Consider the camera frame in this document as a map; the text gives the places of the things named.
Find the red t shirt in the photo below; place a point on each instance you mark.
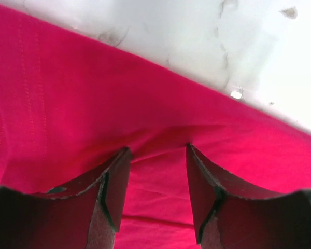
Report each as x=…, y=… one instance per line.
x=67, y=103

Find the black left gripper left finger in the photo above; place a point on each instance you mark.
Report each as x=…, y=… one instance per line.
x=85, y=212

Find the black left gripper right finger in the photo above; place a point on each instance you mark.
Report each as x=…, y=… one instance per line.
x=229, y=212

